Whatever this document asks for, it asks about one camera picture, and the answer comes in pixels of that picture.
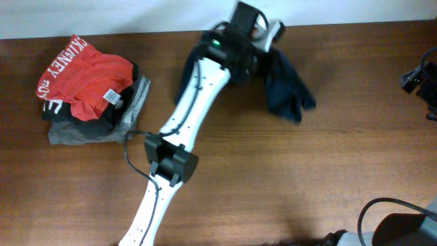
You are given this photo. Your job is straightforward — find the navy blue shorts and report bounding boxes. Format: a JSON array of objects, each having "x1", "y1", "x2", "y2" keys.
[{"x1": 175, "y1": 45, "x2": 316, "y2": 123}]

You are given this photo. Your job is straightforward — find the right black cable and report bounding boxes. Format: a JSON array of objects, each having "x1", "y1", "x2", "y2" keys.
[{"x1": 356, "y1": 47, "x2": 437, "y2": 246}]

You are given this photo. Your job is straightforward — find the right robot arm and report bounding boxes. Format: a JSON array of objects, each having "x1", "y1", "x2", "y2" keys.
[{"x1": 320, "y1": 61, "x2": 436, "y2": 246}]

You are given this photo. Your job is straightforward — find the black folded shirt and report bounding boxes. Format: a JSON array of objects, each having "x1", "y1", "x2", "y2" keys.
[{"x1": 42, "y1": 63, "x2": 139, "y2": 137}]

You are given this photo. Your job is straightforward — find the grey folded shirt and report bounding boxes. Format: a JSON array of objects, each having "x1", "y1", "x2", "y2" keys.
[{"x1": 48, "y1": 75, "x2": 151, "y2": 146}]

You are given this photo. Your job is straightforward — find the red folded shirt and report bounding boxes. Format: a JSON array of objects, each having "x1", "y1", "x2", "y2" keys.
[{"x1": 36, "y1": 35, "x2": 134, "y2": 121}]

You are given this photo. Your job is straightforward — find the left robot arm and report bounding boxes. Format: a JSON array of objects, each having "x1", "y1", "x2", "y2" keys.
[{"x1": 119, "y1": 1, "x2": 284, "y2": 245}]

